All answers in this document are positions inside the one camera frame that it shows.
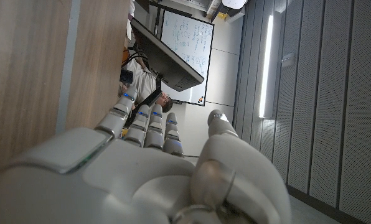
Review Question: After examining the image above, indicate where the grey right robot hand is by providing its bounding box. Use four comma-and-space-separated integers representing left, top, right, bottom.
0, 86, 292, 224

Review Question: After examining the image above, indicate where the seated person in light shirt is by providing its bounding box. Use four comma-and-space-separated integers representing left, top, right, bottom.
118, 57, 174, 113

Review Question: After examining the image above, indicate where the orange basketball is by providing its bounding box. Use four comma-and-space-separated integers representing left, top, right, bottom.
122, 46, 131, 66

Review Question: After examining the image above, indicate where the black computer monitor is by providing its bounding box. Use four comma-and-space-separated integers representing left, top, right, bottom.
129, 17, 205, 93

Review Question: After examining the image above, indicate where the whiteboard with blue writing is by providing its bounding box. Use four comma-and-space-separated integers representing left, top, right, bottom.
160, 9, 215, 107

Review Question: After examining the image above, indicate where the long ceiling light strip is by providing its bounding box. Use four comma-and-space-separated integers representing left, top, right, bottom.
258, 14, 275, 119

